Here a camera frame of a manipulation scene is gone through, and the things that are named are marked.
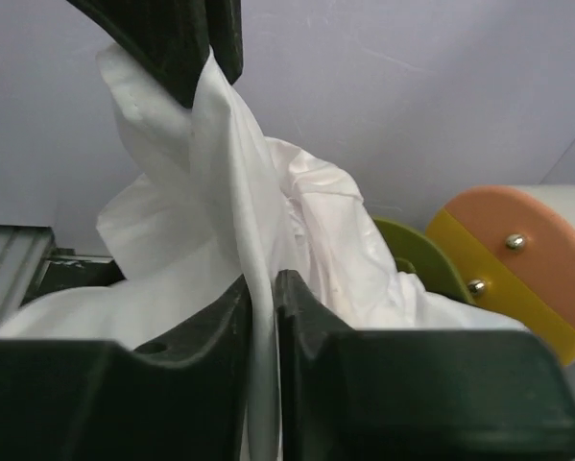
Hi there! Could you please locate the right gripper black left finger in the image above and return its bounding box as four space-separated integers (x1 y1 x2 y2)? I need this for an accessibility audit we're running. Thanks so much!
0 279 252 460

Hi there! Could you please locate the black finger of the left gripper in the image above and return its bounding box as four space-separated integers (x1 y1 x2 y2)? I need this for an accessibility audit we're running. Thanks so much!
69 0 210 109
208 0 244 85

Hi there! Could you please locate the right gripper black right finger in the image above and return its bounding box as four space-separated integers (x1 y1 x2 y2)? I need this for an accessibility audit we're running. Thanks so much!
275 270 575 460

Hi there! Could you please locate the white shirt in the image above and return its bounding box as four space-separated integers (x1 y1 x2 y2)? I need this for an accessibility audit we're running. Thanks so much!
0 44 521 460

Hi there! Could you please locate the cream orange yellow cylinder container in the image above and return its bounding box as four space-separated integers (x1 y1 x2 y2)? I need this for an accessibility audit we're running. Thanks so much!
425 184 575 365

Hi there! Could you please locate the aluminium frame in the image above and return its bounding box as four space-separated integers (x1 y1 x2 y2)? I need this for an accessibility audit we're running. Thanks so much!
0 226 124 322

